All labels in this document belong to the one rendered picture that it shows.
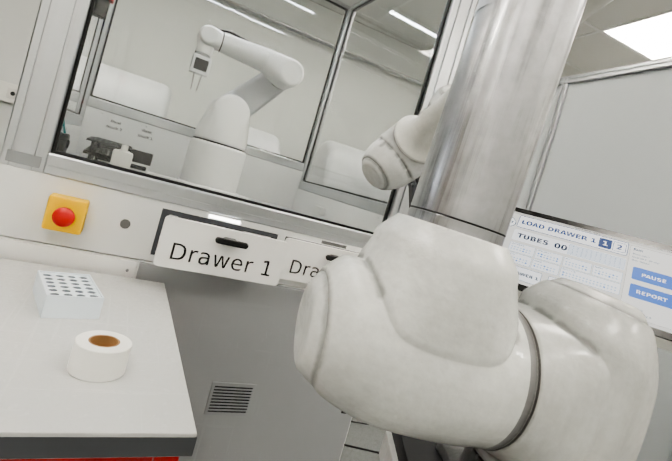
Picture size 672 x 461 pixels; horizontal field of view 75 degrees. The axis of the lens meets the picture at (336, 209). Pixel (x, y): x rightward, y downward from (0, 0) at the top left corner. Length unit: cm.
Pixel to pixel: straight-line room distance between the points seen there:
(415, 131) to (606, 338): 47
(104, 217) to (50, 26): 40
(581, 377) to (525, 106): 26
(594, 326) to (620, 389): 6
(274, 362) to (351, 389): 89
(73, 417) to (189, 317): 62
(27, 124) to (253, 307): 65
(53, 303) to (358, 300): 56
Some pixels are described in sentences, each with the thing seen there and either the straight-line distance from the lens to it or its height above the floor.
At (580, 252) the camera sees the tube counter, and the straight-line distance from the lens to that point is 145.
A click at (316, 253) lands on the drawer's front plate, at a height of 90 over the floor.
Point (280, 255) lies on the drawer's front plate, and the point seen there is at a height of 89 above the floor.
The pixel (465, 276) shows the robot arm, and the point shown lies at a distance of 40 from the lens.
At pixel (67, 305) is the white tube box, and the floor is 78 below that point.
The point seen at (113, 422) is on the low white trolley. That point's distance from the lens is 60.
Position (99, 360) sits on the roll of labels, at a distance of 65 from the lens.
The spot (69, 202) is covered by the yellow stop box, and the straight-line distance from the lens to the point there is 106.
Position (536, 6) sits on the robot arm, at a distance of 48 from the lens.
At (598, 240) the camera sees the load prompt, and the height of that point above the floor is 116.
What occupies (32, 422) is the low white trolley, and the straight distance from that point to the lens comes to 59.
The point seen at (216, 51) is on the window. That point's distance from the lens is 114.
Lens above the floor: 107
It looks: 2 degrees down
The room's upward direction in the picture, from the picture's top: 16 degrees clockwise
